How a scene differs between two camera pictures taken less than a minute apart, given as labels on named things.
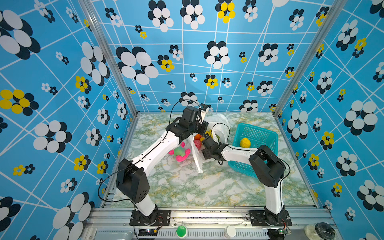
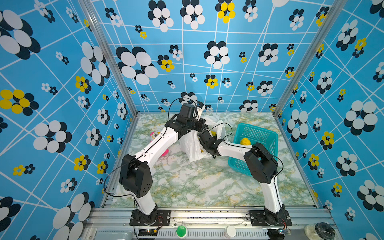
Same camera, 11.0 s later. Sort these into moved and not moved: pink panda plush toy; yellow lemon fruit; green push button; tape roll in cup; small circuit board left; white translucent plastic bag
Moved: white translucent plastic bag; pink panda plush toy
Not moved: green push button; tape roll in cup; yellow lemon fruit; small circuit board left
